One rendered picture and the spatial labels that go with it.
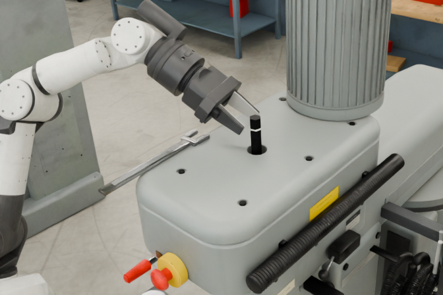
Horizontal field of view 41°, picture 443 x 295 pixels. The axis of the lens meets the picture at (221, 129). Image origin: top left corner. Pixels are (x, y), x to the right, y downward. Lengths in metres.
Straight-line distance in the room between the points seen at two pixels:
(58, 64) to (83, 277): 2.64
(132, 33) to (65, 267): 2.84
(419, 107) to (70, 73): 0.84
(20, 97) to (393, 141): 0.80
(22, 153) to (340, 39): 0.64
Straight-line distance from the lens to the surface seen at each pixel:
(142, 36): 1.05
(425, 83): 1.64
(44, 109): 1.19
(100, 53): 1.13
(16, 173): 1.21
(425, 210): 1.55
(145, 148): 4.74
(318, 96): 1.15
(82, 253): 3.85
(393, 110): 1.49
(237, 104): 1.09
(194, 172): 1.03
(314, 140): 1.11
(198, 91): 1.03
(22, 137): 1.20
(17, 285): 1.24
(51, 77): 1.15
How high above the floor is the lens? 2.47
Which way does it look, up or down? 30 degrees down
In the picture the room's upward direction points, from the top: 4 degrees counter-clockwise
